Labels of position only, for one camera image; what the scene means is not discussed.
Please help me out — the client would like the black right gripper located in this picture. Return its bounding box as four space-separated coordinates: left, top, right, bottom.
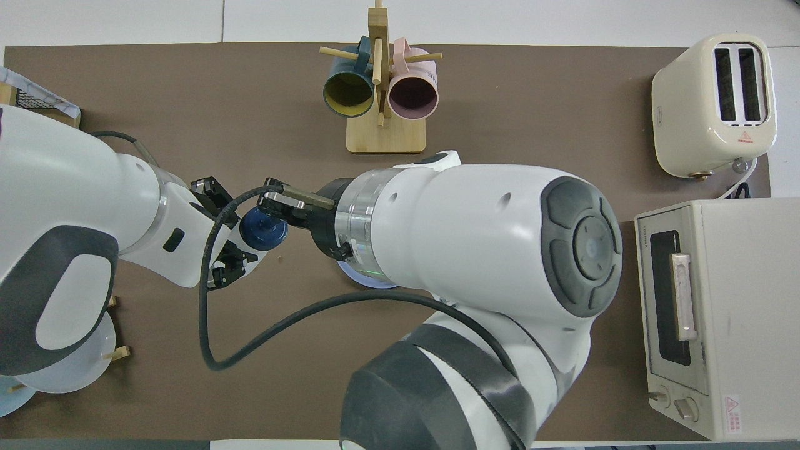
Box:
258 177 356 261

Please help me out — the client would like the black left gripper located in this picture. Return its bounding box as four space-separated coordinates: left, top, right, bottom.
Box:
190 177 249 292

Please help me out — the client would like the white blue-capped seasoning bottle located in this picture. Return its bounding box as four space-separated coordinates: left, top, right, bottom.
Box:
228 206 289 279

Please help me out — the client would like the grey round plate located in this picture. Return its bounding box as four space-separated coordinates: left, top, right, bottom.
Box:
12 309 117 394

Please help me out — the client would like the light blue round plate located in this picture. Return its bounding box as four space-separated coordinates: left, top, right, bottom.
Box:
0 380 33 418

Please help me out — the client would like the brown table mat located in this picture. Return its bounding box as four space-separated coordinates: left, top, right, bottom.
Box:
0 42 771 441

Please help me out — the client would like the wooden mug rack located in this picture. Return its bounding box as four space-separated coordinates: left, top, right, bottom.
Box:
319 0 443 154

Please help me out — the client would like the dark teal mug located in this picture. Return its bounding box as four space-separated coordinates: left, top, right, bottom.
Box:
322 36 376 119

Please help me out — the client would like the wooden dish rack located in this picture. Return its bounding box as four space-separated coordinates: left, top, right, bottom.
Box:
9 294 132 393

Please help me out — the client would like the pink ribbed mug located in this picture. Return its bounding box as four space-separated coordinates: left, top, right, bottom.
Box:
387 37 439 121

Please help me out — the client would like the white checked cloth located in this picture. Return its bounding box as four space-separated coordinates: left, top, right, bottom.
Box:
0 66 82 119

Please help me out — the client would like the cream two-slot toaster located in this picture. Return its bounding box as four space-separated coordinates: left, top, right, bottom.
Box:
651 33 778 179

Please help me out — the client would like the white toaster oven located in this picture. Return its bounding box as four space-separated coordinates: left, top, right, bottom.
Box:
634 199 800 441

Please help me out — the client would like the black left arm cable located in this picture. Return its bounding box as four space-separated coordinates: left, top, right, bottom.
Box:
87 130 161 167

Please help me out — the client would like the wooden black wire shelf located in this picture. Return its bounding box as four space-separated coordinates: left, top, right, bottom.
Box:
0 82 82 130

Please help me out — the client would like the white toaster power cord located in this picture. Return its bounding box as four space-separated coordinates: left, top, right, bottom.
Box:
717 156 758 201

